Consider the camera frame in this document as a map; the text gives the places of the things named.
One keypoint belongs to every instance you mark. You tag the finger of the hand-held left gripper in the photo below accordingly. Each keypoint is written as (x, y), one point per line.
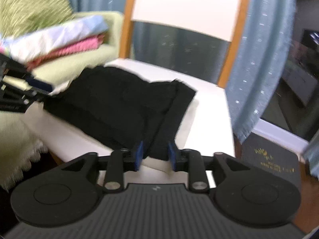
(39, 84)
(27, 95)

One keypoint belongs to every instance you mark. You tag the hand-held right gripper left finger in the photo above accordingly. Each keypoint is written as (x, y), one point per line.
(138, 154)

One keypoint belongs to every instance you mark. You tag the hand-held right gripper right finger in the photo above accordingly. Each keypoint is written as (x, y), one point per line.
(172, 155)

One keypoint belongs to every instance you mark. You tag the black pants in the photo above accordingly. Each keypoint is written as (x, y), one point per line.
(112, 104)

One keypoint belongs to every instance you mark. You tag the green covered sofa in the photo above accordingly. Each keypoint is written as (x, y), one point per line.
(82, 62)

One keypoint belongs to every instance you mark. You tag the pink folded blanket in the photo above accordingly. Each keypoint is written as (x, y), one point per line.
(74, 48)

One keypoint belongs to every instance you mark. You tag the pale blue folded cloth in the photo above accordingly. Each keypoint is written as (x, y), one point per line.
(57, 36)

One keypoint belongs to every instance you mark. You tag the green patterned pillow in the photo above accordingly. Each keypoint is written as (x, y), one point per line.
(30, 7)

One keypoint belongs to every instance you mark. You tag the blue star print curtain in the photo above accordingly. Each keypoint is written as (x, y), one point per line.
(264, 42)

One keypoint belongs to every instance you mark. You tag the white wooden chair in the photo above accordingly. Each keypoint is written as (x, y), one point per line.
(179, 5)

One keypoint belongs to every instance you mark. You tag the glass window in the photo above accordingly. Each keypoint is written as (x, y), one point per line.
(301, 67)

